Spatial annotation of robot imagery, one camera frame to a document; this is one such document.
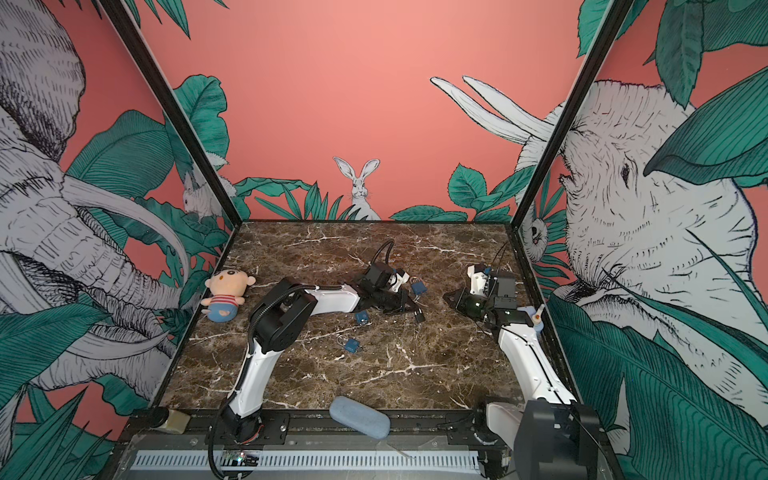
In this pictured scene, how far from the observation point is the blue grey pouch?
73cm

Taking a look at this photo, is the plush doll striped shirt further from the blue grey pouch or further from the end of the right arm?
the end of the right arm

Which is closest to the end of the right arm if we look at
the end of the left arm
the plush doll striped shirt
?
the end of the left arm

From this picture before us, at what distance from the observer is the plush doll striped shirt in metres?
0.92

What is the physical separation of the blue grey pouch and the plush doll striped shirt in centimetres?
44
